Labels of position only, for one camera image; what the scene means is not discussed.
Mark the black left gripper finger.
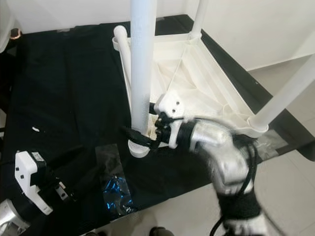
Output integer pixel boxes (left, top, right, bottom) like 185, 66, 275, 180
52, 145, 87, 169
74, 167, 105, 196

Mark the clear plastic bag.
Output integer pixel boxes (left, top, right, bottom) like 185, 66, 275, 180
96, 144, 138, 217
256, 130, 289, 161

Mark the white plastic table top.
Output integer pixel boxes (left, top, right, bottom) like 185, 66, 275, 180
112, 25, 269, 158

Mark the black tablecloth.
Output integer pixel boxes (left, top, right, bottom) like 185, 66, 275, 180
0, 14, 315, 234

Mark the green lidded clear box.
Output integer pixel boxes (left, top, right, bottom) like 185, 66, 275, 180
0, 12, 13, 50

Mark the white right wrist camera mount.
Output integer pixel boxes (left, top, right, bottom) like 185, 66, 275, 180
155, 91, 184, 148

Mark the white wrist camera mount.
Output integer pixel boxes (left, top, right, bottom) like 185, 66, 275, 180
15, 151, 52, 215
155, 91, 184, 148

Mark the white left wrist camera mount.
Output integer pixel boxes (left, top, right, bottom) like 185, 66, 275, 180
15, 151, 52, 215

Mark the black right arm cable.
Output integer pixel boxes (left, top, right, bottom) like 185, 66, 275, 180
177, 116, 259, 236

